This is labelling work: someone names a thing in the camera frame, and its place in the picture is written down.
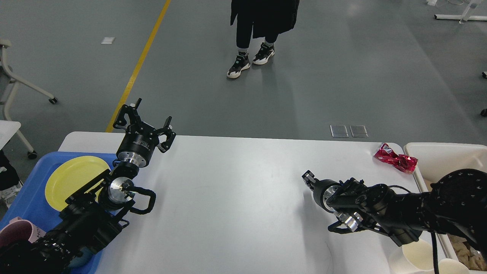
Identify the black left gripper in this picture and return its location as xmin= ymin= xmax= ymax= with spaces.
xmin=113 ymin=98 xmax=177 ymax=168

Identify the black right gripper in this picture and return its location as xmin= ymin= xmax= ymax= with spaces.
xmin=302 ymin=170 xmax=341 ymax=213

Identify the crushed red soda can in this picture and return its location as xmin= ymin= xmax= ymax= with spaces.
xmin=373 ymin=142 xmax=419 ymax=174

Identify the yellow plastic plate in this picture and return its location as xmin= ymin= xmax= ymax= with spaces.
xmin=44 ymin=156 xmax=110 ymax=212

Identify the white paper cup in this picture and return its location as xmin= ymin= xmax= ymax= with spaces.
xmin=388 ymin=239 xmax=434 ymax=274
xmin=438 ymin=258 xmax=469 ymax=274

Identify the dark green mug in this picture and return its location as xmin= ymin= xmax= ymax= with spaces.
xmin=68 ymin=247 xmax=94 ymax=268

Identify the brown paper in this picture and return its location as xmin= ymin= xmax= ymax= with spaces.
xmin=447 ymin=234 xmax=487 ymax=272

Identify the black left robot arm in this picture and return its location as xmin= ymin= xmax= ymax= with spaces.
xmin=1 ymin=99 xmax=176 ymax=274

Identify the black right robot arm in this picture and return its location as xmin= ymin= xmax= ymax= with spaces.
xmin=302 ymin=169 xmax=487 ymax=258

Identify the clear floor plate left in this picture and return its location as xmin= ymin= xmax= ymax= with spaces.
xmin=330 ymin=125 xmax=349 ymax=138

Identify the clear floor plate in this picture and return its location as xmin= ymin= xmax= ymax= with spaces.
xmin=349 ymin=125 xmax=369 ymax=138
xmin=330 ymin=125 xmax=349 ymax=138

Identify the clear floor plate right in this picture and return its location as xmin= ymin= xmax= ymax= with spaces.
xmin=349 ymin=125 xmax=369 ymax=138

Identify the white paper scrap on floor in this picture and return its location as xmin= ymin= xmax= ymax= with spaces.
xmin=101 ymin=37 xmax=115 ymax=45

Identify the beige plastic bin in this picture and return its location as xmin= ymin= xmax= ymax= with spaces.
xmin=403 ymin=142 xmax=487 ymax=271

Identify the white side table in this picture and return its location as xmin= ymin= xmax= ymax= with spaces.
xmin=0 ymin=120 xmax=21 ymax=150

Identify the blue plastic tray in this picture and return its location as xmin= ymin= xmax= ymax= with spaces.
xmin=1 ymin=151 xmax=114 ymax=274

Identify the person in black coat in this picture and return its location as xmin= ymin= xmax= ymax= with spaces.
xmin=226 ymin=0 xmax=300 ymax=79

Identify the pink ribbed mug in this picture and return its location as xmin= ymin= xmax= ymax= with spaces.
xmin=0 ymin=217 xmax=46 ymax=247

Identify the white stand base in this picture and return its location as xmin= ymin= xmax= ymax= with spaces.
xmin=434 ymin=0 xmax=487 ymax=23

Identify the white chair frame with casters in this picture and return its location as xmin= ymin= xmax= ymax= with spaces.
xmin=0 ymin=38 xmax=59 ymax=159

